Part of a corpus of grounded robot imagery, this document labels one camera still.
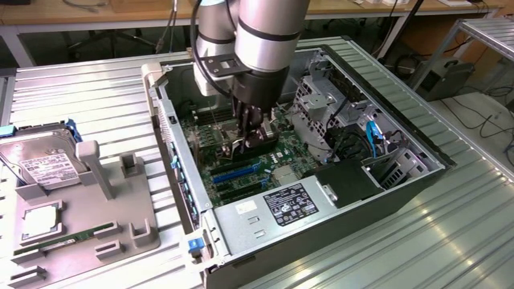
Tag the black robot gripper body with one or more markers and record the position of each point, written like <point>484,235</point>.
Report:
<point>261,90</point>

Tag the green graphics card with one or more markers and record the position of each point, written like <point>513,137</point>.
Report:
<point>257,154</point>

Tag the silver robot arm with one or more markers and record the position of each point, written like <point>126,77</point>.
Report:
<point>265,45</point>

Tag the CPU socket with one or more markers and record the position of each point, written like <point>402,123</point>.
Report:
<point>228,131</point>

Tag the green motherboard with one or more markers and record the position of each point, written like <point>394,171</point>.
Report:
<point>281,150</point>

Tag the black RAM slot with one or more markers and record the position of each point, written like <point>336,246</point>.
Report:
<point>216,119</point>
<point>213,112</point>

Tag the thin metal locking lever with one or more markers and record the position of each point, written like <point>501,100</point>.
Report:
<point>213,116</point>

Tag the black expansion slot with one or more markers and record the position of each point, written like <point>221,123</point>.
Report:
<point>241,187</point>
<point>241,194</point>
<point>236,167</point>

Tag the blue expansion slot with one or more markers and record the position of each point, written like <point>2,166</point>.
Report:
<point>238,174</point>

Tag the silver chipset heatsink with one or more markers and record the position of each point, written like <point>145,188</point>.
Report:
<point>285,176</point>

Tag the silver metal disk bay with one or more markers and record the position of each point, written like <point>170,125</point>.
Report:
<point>317,102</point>

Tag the blue card retention clip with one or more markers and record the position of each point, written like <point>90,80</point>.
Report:
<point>174,162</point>

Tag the silver power supply unit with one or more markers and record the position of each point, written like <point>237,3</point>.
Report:
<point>249,228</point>

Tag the open black PC case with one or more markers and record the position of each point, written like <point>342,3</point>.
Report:
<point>361,228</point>

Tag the blue case latch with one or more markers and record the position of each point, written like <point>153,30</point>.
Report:
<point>194,244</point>

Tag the black chair base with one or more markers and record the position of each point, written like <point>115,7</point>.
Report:
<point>121,36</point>

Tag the blue disk caddy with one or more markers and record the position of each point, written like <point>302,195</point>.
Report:
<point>74,129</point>

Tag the black box on floor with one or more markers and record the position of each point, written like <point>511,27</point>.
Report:
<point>447,81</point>

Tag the grey parts rack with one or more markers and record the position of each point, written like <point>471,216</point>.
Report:
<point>81,216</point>

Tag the silver hard disk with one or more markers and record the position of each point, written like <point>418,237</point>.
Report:
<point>45,168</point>

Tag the metal slat side table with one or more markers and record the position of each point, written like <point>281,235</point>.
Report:
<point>491,33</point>

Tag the green RAM stick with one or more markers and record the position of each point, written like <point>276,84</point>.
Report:
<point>61,242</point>

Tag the silver CPU chip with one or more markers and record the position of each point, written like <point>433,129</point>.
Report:
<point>41,222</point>

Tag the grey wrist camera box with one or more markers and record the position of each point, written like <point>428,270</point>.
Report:
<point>212,85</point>

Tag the wooden desk with grey frame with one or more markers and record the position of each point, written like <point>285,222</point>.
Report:
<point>121,15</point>

